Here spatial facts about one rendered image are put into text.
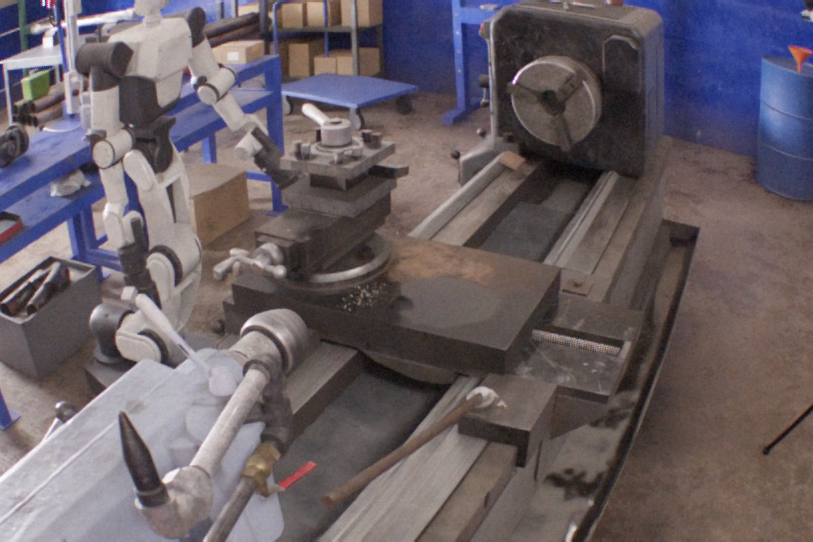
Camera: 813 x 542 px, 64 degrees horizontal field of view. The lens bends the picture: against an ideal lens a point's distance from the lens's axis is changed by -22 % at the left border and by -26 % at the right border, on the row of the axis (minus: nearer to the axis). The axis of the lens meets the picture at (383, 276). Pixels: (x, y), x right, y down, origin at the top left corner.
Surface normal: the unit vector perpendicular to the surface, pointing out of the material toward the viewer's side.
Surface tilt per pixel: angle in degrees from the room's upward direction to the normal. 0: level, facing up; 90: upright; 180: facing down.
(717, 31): 90
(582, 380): 0
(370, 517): 48
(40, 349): 90
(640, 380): 0
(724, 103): 90
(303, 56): 90
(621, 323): 0
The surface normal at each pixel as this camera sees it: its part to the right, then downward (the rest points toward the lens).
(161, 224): -0.36, 0.45
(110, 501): 0.75, -0.27
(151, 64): 0.45, 0.37
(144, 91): 0.44, 0.56
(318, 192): -0.04, -0.88
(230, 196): 0.84, 0.22
